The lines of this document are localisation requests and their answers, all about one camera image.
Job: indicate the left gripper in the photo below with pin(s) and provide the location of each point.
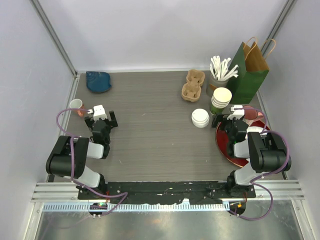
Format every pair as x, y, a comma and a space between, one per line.
111, 123

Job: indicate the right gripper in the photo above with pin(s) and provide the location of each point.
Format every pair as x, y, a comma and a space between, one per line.
217, 118

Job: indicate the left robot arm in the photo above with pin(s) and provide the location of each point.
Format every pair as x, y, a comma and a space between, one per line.
69, 154

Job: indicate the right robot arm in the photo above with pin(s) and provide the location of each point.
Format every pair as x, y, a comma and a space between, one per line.
264, 150

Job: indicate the stack of white lids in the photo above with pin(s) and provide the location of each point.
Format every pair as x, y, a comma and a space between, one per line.
200, 118

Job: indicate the stack of green cups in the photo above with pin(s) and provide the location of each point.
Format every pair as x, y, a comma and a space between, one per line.
220, 100

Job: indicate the red round tray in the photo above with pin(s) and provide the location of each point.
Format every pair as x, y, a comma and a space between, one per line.
238, 153

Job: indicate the pink speckled mug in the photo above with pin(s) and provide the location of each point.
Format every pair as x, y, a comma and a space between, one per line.
251, 115

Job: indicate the grey straw holder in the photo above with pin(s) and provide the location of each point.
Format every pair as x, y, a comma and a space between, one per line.
213, 84

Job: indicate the white plate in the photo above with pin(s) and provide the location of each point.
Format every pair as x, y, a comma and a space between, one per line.
255, 129

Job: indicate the cardboard cup carrier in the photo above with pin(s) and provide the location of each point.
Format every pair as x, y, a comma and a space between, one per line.
191, 90

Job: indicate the small copper cup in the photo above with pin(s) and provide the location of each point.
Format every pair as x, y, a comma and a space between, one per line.
78, 107

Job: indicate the blue ceramic dish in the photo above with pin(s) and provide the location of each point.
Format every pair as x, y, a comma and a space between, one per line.
97, 81

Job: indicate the white wrapped straws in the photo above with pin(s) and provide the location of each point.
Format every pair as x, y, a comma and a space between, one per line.
219, 69

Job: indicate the green paper bag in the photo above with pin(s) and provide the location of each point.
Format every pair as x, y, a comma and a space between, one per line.
252, 70

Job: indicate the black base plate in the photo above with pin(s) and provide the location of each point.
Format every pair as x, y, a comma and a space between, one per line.
174, 192

